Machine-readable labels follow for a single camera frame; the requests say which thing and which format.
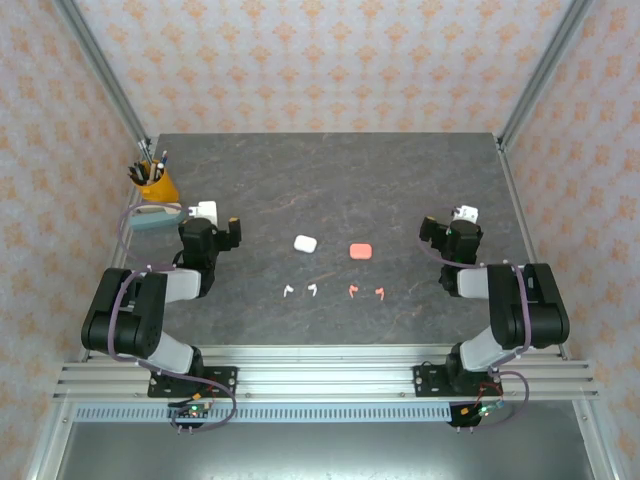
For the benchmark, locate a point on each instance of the white earbud charging case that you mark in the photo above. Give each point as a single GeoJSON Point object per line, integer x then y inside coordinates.
{"type": "Point", "coordinates": [305, 243]}

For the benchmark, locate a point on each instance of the coral earbud charging case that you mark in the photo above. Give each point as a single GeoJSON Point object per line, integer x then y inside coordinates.
{"type": "Point", "coordinates": [360, 251]}

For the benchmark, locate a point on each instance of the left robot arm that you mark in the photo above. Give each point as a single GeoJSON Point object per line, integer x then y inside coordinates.
{"type": "Point", "coordinates": [145, 325]}

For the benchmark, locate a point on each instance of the teal rectangular block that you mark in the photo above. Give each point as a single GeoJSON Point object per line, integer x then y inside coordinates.
{"type": "Point", "coordinates": [155, 222]}

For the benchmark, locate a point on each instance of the beige flat wooden block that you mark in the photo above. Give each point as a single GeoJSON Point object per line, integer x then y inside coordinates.
{"type": "Point", "coordinates": [160, 209]}

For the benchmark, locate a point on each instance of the yellow pen cup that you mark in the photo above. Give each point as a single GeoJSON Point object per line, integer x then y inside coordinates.
{"type": "Point", "coordinates": [160, 190]}

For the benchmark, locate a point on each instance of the white pen with blue cap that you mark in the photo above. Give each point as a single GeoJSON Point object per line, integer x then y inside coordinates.
{"type": "Point", "coordinates": [161, 167]}

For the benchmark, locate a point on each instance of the black pen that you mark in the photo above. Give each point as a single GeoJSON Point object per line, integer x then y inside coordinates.
{"type": "Point", "coordinates": [136, 173]}

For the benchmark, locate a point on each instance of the silver metal pen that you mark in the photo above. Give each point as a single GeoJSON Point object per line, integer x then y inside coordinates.
{"type": "Point", "coordinates": [143, 151]}
{"type": "Point", "coordinates": [148, 152]}

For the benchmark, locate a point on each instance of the aluminium mounting beam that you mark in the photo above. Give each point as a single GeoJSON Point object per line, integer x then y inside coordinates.
{"type": "Point", "coordinates": [325, 375]}

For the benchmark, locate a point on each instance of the grey metal panel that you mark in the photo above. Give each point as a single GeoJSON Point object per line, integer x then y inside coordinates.
{"type": "Point", "coordinates": [325, 450]}

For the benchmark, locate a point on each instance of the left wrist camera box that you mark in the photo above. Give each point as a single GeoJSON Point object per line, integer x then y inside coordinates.
{"type": "Point", "coordinates": [207, 209]}

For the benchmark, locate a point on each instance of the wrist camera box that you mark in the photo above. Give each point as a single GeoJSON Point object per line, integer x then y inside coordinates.
{"type": "Point", "coordinates": [467, 212]}
{"type": "Point", "coordinates": [207, 209]}

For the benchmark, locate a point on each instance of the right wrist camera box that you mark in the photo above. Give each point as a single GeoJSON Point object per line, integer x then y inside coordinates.
{"type": "Point", "coordinates": [467, 212]}

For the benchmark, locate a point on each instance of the aluminium right side rail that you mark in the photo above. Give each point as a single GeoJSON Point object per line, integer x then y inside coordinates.
{"type": "Point", "coordinates": [522, 225]}

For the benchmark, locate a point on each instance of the aluminium rail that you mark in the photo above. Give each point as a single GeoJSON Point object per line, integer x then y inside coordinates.
{"type": "Point", "coordinates": [522, 225]}
{"type": "Point", "coordinates": [118, 257]}

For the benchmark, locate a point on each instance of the aluminium left side rail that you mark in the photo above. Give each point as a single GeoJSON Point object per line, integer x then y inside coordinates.
{"type": "Point", "coordinates": [118, 257]}

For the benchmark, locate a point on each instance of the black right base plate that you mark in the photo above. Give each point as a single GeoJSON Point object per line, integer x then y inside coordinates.
{"type": "Point", "coordinates": [430, 382]}

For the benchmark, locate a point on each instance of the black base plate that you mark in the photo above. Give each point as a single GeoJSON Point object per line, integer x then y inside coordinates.
{"type": "Point", "coordinates": [225, 380]}
{"type": "Point", "coordinates": [430, 382]}

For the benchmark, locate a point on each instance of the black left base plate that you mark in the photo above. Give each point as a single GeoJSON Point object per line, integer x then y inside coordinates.
{"type": "Point", "coordinates": [225, 380]}

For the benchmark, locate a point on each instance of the aluminium right corner post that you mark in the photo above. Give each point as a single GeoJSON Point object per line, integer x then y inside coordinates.
{"type": "Point", "coordinates": [546, 65]}

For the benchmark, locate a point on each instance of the aluminium corner post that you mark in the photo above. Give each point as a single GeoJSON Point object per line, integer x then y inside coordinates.
{"type": "Point", "coordinates": [546, 65]}
{"type": "Point", "coordinates": [100, 65]}

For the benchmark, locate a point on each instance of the aluminium left corner post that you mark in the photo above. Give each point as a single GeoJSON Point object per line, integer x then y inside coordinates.
{"type": "Point", "coordinates": [100, 65]}

